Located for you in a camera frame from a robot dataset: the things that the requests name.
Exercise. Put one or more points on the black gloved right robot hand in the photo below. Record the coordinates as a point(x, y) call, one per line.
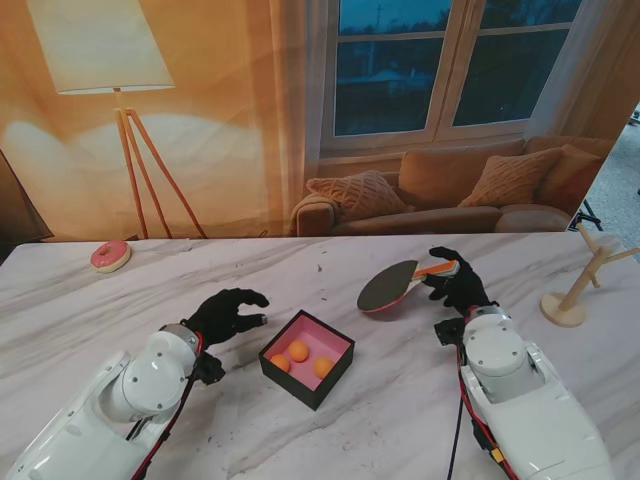
point(462, 290)

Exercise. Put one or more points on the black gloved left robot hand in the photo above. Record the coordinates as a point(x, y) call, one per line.
point(220, 315)

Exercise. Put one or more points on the orange ping pong ball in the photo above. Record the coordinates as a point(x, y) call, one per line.
point(322, 367)
point(300, 351)
point(280, 362)

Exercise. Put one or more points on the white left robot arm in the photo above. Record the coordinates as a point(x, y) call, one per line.
point(100, 415)

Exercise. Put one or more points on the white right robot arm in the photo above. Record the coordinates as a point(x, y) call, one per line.
point(525, 400)

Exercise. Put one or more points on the black box pink inside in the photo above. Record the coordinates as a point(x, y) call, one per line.
point(305, 385)

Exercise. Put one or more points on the wooden mug tree stand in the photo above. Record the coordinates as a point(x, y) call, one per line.
point(567, 307)

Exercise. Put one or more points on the pink frosted donut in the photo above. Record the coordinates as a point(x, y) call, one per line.
point(110, 256)

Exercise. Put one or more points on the black clamp stand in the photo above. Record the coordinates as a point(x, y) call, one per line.
point(580, 216)

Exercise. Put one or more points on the printed living room backdrop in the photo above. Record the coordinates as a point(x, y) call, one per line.
point(225, 125)

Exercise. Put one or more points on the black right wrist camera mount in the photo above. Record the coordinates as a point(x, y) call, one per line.
point(448, 332)

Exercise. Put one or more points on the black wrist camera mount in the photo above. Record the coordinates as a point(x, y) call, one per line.
point(210, 370)
point(448, 332)

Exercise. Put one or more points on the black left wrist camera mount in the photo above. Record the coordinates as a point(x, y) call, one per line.
point(210, 370)

